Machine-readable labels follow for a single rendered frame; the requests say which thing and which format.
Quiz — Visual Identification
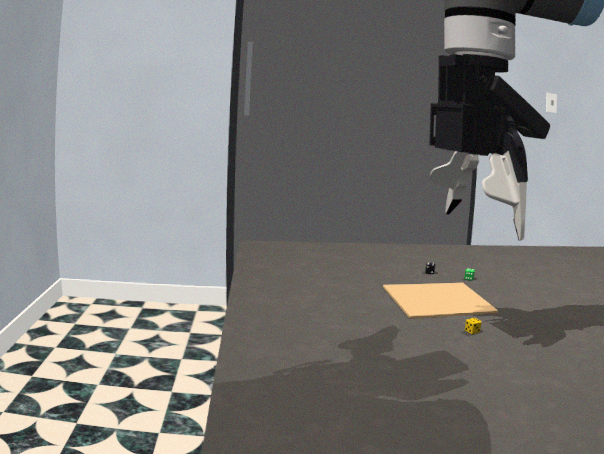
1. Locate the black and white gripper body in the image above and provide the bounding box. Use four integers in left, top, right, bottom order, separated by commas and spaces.
429, 54, 515, 156

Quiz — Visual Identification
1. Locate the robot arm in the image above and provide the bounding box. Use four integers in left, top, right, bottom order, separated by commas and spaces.
444, 0, 604, 139

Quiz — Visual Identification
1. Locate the yellow die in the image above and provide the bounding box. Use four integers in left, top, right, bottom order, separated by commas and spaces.
465, 318, 482, 334

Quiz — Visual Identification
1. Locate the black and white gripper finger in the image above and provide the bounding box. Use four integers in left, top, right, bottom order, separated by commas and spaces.
482, 123, 528, 240
430, 152, 479, 214

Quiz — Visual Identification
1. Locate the peach flat mat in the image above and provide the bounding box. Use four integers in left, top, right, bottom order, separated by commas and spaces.
383, 283, 498, 319

